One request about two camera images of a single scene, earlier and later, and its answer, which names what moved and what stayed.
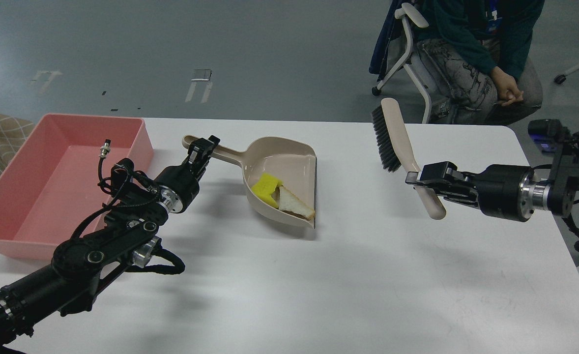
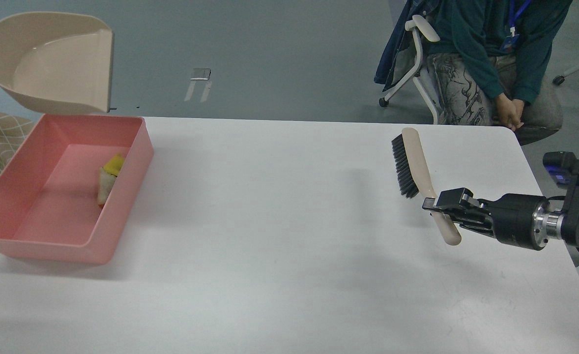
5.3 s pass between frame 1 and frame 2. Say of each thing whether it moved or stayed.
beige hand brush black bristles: moved
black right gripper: moved
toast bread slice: moved
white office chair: moved
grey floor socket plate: stayed
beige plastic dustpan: moved
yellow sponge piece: moved
